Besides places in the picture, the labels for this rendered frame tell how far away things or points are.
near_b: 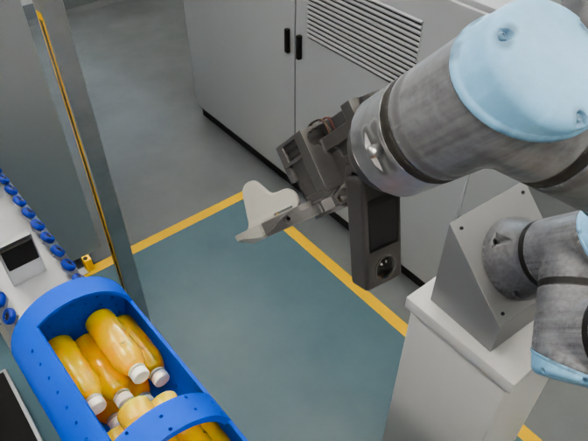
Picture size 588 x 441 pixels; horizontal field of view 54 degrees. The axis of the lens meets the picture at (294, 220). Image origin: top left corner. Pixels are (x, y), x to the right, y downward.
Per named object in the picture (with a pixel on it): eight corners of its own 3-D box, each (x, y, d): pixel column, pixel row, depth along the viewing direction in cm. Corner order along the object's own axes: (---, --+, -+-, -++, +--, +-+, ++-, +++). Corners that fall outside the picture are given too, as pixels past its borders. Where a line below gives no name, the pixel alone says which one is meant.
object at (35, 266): (44, 265, 176) (27, 228, 165) (49, 273, 173) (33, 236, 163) (10, 282, 171) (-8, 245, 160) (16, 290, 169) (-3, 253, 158)
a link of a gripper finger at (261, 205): (220, 198, 62) (290, 162, 59) (242, 248, 62) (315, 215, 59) (205, 202, 60) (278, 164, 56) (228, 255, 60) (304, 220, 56)
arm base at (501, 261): (528, 206, 136) (562, 197, 127) (559, 282, 136) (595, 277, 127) (470, 234, 128) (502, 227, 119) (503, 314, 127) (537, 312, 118)
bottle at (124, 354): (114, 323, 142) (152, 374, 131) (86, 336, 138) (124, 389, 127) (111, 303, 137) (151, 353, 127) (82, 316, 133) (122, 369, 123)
